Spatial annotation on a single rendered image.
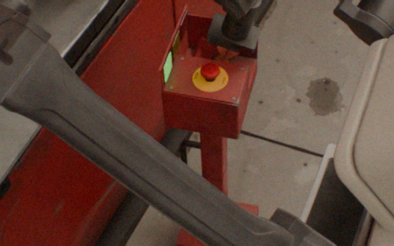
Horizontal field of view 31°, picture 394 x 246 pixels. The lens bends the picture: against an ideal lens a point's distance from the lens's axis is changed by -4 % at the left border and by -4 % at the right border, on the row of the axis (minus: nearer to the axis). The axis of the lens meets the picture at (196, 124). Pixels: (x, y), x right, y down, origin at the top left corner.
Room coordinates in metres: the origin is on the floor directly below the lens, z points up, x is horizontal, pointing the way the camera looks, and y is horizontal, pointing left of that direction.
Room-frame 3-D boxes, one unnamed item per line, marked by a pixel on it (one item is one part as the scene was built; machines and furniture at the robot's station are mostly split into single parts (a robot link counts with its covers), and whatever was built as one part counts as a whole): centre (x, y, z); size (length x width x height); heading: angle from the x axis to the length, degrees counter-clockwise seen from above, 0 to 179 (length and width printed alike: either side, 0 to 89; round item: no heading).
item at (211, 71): (1.01, -0.03, 0.79); 0.04 x 0.04 x 0.04
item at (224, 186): (1.06, -0.04, 0.39); 0.05 x 0.05 x 0.54; 73
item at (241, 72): (1.06, -0.04, 0.75); 0.20 x 0.16 x 0.18; 163
